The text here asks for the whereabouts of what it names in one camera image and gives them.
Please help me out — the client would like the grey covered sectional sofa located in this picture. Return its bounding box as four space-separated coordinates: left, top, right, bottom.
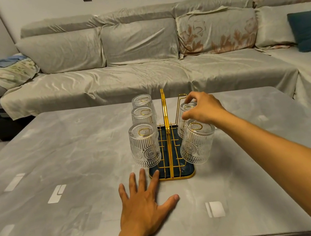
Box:
0 0 311 190

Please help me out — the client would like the person's right hand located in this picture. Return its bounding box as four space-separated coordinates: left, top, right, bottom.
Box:
177 87 229 132

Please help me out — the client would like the floral grey back cushion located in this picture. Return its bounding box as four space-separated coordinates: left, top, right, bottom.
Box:
173 0 262 60

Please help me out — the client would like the plain grey back cushion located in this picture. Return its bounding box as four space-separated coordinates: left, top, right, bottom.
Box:
249 0 311 51
15 25 108 82
98 14 183 71

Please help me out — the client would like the pale floral blanket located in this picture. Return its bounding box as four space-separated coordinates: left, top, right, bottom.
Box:
0 55 43 91

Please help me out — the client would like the clear ribbed drinking glass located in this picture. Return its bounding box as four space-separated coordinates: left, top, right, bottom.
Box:
127 121 164 171
131 93 156 117
173 101 203 140
175 116 221 168
130 105 158 133

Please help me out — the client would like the person's left hand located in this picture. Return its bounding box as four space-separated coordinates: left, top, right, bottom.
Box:
112 163 185 236

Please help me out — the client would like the person's right forearm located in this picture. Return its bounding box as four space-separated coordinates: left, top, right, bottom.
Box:
212 95 311 236

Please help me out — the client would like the gold wire glass rack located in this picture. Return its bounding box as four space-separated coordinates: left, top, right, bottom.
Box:
135 84 202 185

